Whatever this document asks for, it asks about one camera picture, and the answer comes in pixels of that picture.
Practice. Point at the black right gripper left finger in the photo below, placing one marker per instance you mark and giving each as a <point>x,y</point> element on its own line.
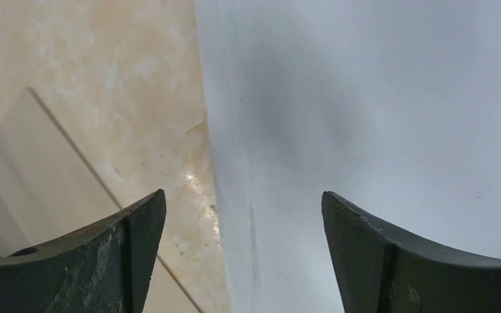
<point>102,267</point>

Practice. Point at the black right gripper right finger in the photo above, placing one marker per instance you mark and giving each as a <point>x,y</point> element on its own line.
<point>380,267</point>

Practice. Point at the white paper sheet stack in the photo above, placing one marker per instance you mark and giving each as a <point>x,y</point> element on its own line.
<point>393,105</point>

